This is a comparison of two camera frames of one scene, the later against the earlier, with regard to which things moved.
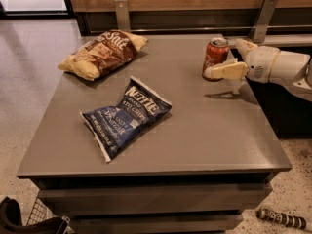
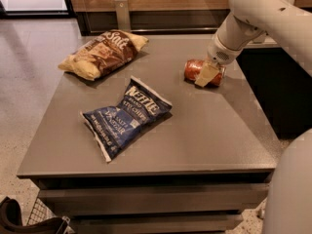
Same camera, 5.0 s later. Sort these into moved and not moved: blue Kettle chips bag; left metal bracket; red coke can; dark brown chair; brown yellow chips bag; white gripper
Moved: white gripper; red coke can
Not moved: brown yellow chips bag; dark brown chair; left metal bracket; blue Kettle chips bag
